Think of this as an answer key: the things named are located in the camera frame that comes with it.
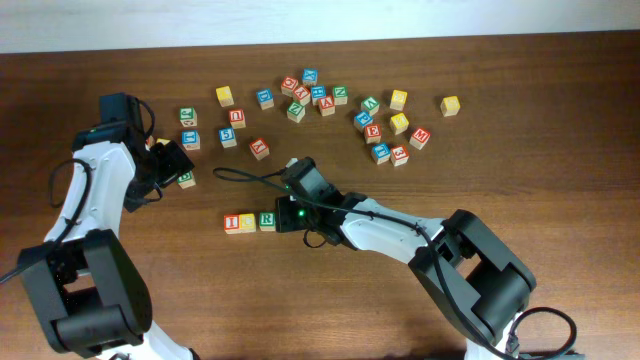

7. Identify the blue D block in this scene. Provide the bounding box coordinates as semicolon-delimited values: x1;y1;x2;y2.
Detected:
256;89;274;110

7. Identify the green N block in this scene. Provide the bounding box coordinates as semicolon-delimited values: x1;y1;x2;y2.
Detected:
332;85;348;105

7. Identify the blue H block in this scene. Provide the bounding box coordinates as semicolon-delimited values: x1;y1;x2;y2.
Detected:
310;85;326;106

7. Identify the green Z block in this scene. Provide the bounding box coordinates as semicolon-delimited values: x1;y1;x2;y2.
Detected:
287;102;306;123

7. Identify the camera cable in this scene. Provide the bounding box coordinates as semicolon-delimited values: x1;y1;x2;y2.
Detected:
212;166;579;360
0;158;94;286

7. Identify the red M block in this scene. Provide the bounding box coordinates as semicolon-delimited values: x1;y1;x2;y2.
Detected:
409;128;431;150

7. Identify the red X block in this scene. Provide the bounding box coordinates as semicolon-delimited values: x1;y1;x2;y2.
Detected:
292;85;311;106

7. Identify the yellow block upper right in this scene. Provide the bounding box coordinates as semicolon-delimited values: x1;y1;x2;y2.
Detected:
389;90;408;111

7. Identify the yellow S block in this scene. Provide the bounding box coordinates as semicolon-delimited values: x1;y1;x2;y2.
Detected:
440;96;461;117

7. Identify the yellow C block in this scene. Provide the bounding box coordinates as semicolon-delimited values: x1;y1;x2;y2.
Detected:
239;213;257;233

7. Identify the blue 1 block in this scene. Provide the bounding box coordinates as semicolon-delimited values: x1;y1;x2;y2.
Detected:
371;143;390;165

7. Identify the blue 5 block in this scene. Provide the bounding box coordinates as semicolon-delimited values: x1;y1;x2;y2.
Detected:
218;128;237;148

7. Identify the yellow block centre right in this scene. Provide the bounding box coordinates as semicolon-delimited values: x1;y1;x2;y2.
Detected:
389;113;409;135

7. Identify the green 8 block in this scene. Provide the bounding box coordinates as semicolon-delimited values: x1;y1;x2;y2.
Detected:
177;171;196;189

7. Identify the red E block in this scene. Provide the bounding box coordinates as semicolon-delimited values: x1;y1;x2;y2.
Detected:
363;124;382;144

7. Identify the blue P block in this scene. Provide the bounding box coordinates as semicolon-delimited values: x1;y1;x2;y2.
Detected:
353;111;373;132

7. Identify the left camera cable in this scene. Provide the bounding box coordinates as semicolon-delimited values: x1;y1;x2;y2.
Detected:
0;158;94;286

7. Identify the right camera cable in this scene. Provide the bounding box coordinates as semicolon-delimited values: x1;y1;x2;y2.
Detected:
212;166;579;360

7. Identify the red I block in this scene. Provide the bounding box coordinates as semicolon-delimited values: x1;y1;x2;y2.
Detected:
224;214;241;234

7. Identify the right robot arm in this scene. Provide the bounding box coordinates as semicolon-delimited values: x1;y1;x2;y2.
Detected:
276;193;536;359

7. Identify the yellow block upper left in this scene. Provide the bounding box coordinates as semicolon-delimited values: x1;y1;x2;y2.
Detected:
215;86;234;107

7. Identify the red K block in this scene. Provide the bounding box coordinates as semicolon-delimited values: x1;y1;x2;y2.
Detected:
249;138;270;160

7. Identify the red G block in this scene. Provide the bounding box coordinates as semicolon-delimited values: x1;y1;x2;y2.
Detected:
280;76;299;97

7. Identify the red U block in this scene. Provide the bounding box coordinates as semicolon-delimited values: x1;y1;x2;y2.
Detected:
229;109;246;129

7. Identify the blue L block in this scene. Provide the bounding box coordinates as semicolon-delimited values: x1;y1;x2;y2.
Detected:
181;130;201;151

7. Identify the red A block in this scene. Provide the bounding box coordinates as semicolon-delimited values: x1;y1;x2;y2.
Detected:
317;96;336;116

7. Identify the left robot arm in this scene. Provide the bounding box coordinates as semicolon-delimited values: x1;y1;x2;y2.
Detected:
17;123;197;359

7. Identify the green J block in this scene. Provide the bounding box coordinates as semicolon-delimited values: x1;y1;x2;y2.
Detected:
179;107;197;127

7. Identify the red 3 block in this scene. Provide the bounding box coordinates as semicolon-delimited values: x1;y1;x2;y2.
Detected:
390;145;410;166

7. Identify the green R block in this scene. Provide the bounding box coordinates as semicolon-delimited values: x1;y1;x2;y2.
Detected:
259;212;276;231

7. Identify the green V block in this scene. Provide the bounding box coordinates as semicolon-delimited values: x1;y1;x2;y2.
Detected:
361;96;380;116

